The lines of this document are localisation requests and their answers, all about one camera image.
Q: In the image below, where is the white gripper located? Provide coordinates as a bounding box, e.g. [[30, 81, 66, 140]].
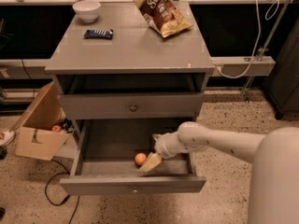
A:
[[139, 132, 184, 172]]

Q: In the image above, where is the orange fruit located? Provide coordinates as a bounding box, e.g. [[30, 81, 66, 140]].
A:
[[135, 153, 147, 166]]

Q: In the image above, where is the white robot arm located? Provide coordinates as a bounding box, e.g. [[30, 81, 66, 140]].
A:
[[140, 121, 299, 224]]

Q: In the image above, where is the open grey lower drawer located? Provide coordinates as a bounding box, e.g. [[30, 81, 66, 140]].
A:
[[60, 119, 206, 195]]

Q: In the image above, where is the closed grey upper drawer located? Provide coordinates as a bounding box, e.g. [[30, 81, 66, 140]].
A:
[[58, 93, 202, 119]]

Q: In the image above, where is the grey drawer cabinet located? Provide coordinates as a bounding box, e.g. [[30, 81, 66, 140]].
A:
[[44, 1, 216, 147]]

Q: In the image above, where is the red apple in box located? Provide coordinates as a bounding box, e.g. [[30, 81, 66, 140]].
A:
[[51, 125, 62, 133]]

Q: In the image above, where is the cardboard box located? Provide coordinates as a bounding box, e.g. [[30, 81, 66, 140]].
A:
[[11, 82, 75, 161]]

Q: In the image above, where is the blue snack bar wrapper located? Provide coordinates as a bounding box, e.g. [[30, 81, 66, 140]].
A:
[[83, 30, 113, 40]]

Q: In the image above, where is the brown chips bag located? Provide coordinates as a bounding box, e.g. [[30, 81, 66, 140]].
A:
[[132, 0, 192, 38]]

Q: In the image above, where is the white red shoe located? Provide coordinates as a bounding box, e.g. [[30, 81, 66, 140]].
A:
[[0, 131, 16, 147]]

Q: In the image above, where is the white bowl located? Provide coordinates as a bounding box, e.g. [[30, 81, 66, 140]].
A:
[[73, 0, 101, 22]]

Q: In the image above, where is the black floor cable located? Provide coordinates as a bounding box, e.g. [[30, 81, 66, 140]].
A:
[[44, 160, 80, 224]]

